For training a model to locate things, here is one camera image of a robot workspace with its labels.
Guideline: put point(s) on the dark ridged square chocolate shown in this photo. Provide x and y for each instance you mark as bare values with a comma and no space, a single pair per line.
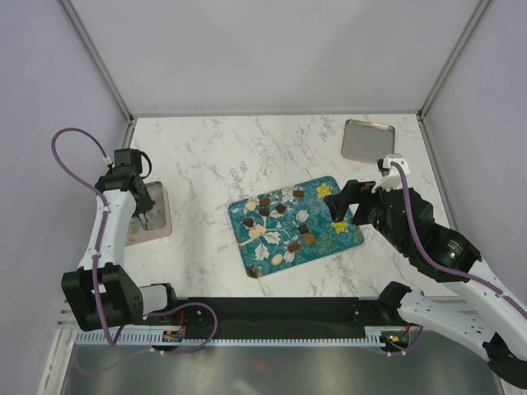
303,229

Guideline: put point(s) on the teal floral tray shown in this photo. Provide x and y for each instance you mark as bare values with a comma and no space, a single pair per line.
282,229

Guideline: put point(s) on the aluminium frame post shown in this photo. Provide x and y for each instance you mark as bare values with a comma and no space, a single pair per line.
462,41
84,37

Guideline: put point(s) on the left aluminium frame post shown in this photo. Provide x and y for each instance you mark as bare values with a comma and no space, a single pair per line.
84,37

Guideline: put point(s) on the metal box lid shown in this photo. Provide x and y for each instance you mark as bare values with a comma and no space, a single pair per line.
368,142

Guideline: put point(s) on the right aluminium frame post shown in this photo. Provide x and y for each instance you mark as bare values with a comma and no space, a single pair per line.
462,41

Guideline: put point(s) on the white oval chocolate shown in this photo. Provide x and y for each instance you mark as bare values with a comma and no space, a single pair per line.
277,259

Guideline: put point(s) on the brown rectangular chocolate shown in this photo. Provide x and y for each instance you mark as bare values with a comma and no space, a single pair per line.
293,247

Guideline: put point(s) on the pink chocolate box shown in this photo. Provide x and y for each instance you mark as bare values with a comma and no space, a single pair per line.
159,220

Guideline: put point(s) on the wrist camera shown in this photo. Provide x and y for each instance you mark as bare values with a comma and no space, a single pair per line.
130,161
393,168

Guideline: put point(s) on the white leaf chocolate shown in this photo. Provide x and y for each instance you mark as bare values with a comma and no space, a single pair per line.
251,205

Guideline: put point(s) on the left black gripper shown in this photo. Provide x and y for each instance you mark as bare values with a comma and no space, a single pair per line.
146,206

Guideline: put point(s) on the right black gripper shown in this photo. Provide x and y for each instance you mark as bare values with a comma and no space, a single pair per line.
338,203

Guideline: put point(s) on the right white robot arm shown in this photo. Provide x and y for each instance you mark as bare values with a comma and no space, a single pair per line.
407,222

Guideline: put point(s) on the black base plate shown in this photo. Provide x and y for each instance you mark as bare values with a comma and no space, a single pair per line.
295,317

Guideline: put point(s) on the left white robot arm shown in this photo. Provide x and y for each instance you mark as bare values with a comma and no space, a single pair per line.
100,292

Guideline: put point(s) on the dark swirl chocolate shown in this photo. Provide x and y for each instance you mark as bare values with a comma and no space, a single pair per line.
253,272

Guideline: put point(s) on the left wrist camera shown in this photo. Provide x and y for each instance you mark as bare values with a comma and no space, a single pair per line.
130,161

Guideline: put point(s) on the white cable duct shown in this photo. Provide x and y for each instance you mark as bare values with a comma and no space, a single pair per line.
157,337

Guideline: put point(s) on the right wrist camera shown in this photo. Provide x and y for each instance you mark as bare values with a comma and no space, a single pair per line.
393,168

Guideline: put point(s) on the metal tongs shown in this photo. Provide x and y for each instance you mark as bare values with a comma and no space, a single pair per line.
143,221

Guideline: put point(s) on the dark round chocolate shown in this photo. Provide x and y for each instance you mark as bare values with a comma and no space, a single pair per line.
248,222

